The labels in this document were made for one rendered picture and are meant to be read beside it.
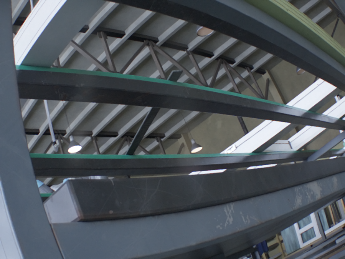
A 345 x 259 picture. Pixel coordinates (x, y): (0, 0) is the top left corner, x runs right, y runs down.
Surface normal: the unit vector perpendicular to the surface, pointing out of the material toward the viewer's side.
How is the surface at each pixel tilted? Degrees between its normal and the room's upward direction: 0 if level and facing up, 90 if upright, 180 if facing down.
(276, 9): 180
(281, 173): 90
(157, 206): 90
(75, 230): 90
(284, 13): 180
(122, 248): 90
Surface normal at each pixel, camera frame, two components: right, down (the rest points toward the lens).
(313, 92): -0.69, -0.03
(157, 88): 0.64, -0.50
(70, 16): 0.35, 0.87
